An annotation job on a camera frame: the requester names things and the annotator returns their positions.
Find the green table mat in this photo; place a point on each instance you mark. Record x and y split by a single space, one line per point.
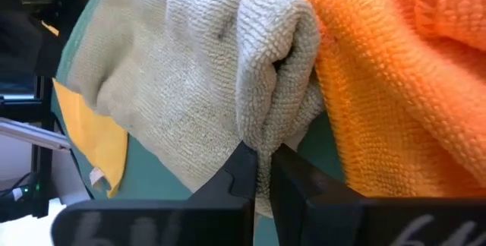
152 177

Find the black box with green lights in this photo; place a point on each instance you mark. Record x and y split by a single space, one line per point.
23 204

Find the orange microfiber towel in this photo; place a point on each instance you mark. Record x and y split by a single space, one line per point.
398 86

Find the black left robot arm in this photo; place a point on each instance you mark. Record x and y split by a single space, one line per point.
23 41

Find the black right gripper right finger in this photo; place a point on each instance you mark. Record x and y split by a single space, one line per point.
379 223

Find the pale grey-green microfiber towel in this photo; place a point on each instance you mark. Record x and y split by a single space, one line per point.
182 67

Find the black box with blue light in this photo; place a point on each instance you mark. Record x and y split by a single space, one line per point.
17 90

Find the yellow microfiber towel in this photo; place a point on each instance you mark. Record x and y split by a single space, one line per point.
95 136

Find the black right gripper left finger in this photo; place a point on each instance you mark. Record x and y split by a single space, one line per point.
159 223

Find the black metal table frame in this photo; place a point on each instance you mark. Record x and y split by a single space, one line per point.
41 143

